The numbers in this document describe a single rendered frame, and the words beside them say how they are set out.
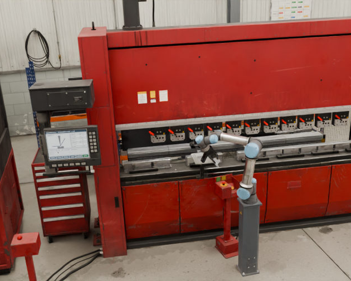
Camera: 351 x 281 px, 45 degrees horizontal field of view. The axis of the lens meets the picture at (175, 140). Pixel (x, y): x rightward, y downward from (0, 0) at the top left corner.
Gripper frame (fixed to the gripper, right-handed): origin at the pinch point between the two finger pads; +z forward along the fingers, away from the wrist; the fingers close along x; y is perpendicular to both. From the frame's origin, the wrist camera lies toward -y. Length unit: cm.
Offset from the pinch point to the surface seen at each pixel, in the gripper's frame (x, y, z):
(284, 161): 17, 62, 71
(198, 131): 50, 9, -6
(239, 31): 52, 99, -66
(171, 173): 41, -39, 7
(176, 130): 55, -7, -21
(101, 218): 43, -124, -3
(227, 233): 1, -34, 84
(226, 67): 52, 69, -44
